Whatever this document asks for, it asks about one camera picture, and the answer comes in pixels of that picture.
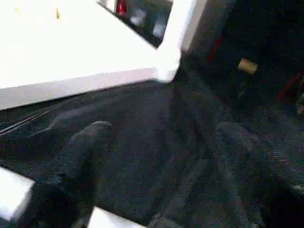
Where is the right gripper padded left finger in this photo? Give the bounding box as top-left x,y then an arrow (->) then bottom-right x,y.
28,121 -> 113,228

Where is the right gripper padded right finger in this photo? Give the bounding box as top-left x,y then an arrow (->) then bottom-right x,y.
214,121 -> 304,228

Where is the white plastic table top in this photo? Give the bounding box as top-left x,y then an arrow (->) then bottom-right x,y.
0,0 -> 182,111

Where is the black plastic mat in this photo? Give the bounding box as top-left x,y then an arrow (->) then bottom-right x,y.
0,0 -> 304,228

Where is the small red bottle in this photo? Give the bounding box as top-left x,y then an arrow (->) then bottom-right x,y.
116,0 -> 128,17

